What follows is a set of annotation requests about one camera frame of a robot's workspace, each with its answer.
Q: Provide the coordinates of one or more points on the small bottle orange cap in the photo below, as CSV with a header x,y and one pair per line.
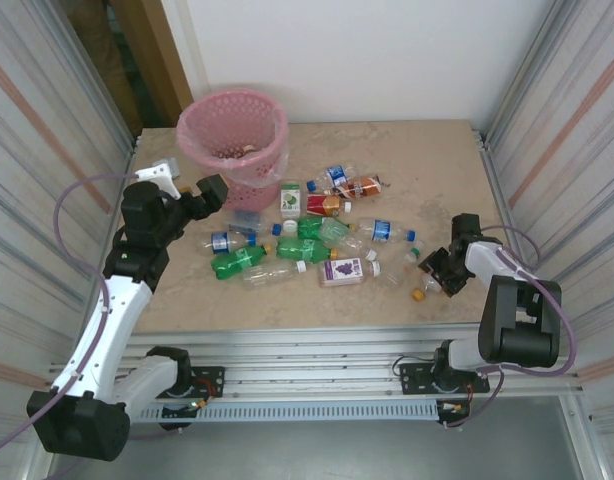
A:
x,y
429,284

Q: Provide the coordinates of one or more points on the clear bottle blue cap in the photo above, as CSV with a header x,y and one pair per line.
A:
x,y
247,221

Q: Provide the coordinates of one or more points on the green bottle yellow cap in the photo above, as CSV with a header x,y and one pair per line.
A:
x,y
239,260

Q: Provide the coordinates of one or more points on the green white drink carton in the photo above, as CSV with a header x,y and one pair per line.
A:
x,y
291,200

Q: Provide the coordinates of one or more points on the pink grape juice bottle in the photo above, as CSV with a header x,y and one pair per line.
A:
x,y
342,271

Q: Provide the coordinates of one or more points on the clear greenish bottle white cap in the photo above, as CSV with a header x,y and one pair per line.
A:
x,y
337,232

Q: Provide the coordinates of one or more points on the red gold label bottle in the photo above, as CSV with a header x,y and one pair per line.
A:
x,y
319,205

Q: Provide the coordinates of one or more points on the green plastic bottle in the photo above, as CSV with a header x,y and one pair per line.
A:
x,y
302,250

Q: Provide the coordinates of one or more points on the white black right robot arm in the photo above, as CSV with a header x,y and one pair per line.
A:
x,y
517,330

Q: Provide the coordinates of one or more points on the pink plastic mesh bin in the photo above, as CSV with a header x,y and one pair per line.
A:
x,y
252,192

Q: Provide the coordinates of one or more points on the clear plastic bin liner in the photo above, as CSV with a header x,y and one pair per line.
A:
x,y
277,167

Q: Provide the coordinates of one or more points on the brown wooden door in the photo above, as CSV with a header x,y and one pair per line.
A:
x,y
157,50

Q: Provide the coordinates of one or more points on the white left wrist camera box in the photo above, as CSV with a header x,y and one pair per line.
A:
x,y
154,175

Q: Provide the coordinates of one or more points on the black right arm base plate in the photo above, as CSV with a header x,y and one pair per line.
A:
x,y
412,372

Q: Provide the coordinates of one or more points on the aluminium rail frame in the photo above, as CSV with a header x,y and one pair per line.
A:
x,y
312,360

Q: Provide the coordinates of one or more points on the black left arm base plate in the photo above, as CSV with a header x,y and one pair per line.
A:
x,y
209,375

